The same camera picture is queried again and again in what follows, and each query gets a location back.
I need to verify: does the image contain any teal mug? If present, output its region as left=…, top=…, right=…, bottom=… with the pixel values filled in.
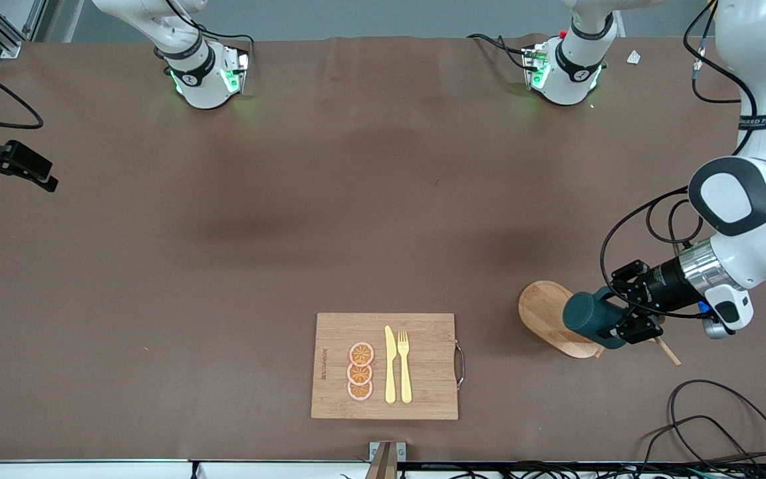
left=563, top=287, right=630, bottom=350

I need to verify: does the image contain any wooden mug tree rack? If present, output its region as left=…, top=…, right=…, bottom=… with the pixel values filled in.
left=518, top=280, right=682, bottom=367

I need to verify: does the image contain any bamboo cutting board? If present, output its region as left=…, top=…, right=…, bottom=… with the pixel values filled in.
left=311, top=313, right=467, bottom=421

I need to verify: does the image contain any yellow plastic fork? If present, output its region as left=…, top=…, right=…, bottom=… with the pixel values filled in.
left=397, top=331, right=413, bottom=404

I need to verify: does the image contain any yellow plastic knife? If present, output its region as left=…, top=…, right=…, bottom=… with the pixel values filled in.
left=384, top=325, right=398, bottom=404

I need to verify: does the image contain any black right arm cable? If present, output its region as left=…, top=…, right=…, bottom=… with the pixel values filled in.
left=0, top=52, right=45, bottom=130

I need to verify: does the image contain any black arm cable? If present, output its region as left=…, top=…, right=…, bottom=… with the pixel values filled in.
left=599, top=0, right=766, bottom=321
left=0, top=52, right=45, bottom=130

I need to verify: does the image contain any black floor cable loop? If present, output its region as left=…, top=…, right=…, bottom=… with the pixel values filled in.
left=641, top=414, right=759, bottom=479
left=668, top=379, right=766, bottom=479

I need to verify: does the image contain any aluminium frame profile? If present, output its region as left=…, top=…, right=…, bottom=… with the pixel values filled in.
left=0, top=0, right=49, bottom=61

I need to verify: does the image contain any black right base cable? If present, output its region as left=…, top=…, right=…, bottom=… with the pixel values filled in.
left=193, top=25, right=255, bottom=62

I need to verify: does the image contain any black base cable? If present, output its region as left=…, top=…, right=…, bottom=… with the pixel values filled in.
left=467, top=33, right=531, bottom=71
left=193, top=25, right=255, bottom=62

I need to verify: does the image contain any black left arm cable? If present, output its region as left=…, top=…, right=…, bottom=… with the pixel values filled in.
left=599, top=0, right=766, bottom=321

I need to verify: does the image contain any black left base cable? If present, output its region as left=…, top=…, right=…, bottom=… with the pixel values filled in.
left=467, top=33, right=531, bottom=71

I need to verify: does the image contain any metal table bracket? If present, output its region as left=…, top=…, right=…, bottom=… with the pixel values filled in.
left=368, top=441, right=407, bottom=479

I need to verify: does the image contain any white table edge rail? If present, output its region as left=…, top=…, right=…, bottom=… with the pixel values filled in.
left=0, top=458, right=766, bottom=479

